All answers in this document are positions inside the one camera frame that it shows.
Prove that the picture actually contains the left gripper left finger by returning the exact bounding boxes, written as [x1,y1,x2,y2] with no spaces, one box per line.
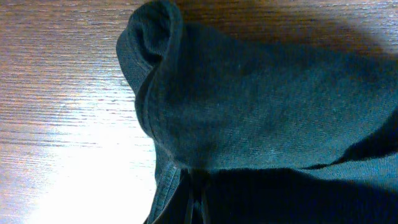
[184,188,194,224]

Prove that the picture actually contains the black t-shirt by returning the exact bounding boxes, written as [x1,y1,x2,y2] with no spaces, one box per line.
[116,1,397,224]

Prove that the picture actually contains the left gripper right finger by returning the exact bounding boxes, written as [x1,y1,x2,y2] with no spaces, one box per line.
[201,190,211,224]

